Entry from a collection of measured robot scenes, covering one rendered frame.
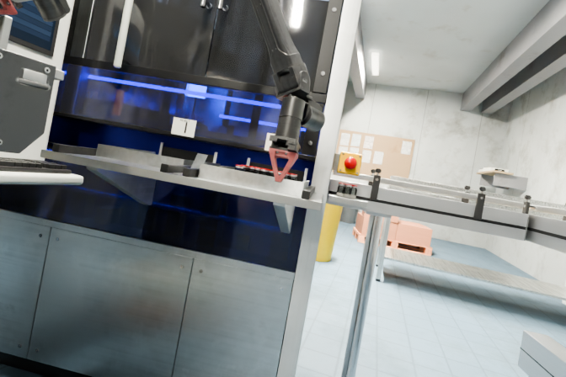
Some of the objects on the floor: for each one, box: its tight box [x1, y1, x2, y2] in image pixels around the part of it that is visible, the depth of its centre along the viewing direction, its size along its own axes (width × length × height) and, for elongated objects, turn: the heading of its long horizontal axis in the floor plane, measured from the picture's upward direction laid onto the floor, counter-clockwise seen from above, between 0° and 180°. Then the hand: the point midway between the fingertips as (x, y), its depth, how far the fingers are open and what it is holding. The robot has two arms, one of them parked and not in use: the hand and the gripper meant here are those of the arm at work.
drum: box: [316, 204, 343, 262], centre depth 414 cm, size 47×47×74 cm
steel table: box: [376, 176, 566, 300], centre depth 366 cm, size 78×208×106 cm, turn 162°
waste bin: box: [339, 207, 358, 224], centre depth 814 cm, size 44×43×55 cm
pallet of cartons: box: [352, 210, 433, 256], centre depth 602 cm, size 128×94×69 cm
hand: (278, 177), depth 86 cm, fingers closed, pressing on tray
